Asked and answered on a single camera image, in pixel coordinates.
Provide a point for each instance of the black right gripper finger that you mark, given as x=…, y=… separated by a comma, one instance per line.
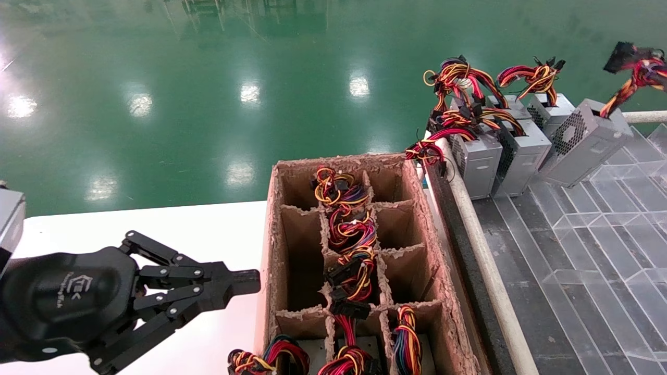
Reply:
x=622, y=57

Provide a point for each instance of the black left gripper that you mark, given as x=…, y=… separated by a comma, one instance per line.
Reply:
x=62, y=297

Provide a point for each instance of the cardboard box with dividers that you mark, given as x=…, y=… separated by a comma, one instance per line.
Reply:
x=302, y=234

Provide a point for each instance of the short white conveyor rail tube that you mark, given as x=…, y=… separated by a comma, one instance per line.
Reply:
x=646, y=116

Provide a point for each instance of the gray left wrist camera box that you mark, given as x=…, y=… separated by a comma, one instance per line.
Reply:
x=10, y=224

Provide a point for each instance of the long white conveyor rail tube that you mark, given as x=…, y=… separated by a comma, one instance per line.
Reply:
x=485, y=260

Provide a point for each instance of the black conveyor side frame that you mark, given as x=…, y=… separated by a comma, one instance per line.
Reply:
x=458, y=250

